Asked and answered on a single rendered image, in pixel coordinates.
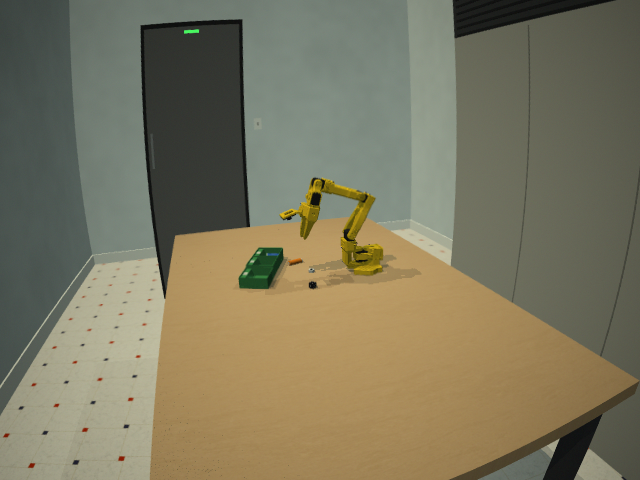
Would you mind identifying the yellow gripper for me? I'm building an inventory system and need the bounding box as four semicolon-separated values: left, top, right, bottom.
279;202;320;240

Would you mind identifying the green three-compartment bin rack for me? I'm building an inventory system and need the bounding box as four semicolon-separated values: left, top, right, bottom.
239;247;284;289

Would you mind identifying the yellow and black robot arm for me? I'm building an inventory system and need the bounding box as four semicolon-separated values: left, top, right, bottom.
305;177;382;276

